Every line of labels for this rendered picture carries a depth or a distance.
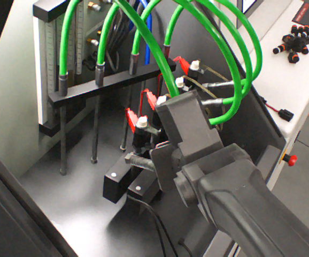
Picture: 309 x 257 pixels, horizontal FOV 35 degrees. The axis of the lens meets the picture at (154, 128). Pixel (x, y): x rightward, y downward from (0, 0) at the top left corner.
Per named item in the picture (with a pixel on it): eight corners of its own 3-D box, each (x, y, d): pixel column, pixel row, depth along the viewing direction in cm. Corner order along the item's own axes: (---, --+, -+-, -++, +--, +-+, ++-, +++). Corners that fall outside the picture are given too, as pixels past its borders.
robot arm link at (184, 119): (190, 212, 54) (260, 180, 54) (148, 116, 52) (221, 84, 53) (174, 190, 66) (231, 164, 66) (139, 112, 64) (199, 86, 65)
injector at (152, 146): (142, 198, 112) (153, 135, 97) (124, 188, 113) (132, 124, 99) (148, 190, 114) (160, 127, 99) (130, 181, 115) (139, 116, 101)
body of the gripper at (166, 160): (147, 149, 72) (156, 154, 64) (211, 128, 73) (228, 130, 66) (160, 191, 72) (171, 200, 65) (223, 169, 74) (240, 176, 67)
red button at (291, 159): (289, 173, 144) (295, 161, 140) (277, 167, 145) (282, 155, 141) (294, 162, 147) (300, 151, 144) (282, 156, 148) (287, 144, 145)
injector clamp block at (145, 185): (135, 234, 116) (142, 195, 105) (100, 214, 118) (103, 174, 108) (198, 149, 138) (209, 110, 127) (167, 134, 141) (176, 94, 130)
